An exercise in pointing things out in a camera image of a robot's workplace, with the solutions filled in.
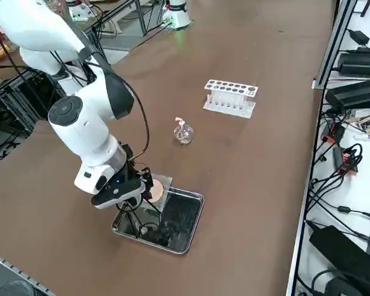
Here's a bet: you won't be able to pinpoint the white test tube rack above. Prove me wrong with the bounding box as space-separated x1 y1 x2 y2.
202 79 260 120

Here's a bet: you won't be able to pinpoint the red black electronic box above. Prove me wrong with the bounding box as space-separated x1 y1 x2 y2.
321 121 347 143

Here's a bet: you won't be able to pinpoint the steel tray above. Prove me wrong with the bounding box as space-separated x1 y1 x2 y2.
110 187 206 255

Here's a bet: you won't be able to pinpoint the black box orange connectors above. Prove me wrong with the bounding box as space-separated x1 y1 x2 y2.
332 146 359 176

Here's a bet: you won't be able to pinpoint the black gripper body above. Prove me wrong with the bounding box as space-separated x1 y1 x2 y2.
120 144 142 186

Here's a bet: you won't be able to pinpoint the ridged black power supply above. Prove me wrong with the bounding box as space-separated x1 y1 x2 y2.
325 78 370 111

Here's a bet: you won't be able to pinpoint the aluminium camera post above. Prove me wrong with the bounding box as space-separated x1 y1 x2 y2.
313 0 358 89

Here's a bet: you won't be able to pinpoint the wire gauze ceramic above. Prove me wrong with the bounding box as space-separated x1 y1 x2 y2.
147 173 173 213

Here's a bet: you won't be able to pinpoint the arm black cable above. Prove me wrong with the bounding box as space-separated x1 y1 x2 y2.
47 49 152 161

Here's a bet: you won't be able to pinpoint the small black adapter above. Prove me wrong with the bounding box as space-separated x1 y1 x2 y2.
347 29 370 46

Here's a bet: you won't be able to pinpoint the black power brick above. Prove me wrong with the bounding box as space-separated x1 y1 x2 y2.
337 46 370 78

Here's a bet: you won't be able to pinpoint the white post foot bracket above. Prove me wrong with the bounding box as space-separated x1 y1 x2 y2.
311 78 328 91

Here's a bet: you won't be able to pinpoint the aluminium rail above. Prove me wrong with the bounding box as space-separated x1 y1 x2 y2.
0 249 55 296

